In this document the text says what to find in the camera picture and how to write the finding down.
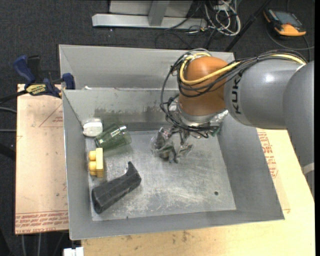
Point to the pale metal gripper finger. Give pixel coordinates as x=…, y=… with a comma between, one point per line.
x=159, y=140
x=184, y=150

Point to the grey metal bin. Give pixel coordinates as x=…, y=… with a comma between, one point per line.
x=175, y=185

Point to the green clear glass cup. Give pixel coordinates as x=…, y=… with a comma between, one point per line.
x=113, y=137

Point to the yellow toy building block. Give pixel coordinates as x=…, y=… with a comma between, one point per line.
x=97, y=162

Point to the white plastic box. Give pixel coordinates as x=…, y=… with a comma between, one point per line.
x=92, y=127

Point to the brown cardboard board red print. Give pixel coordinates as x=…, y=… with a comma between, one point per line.
x=40, y=160

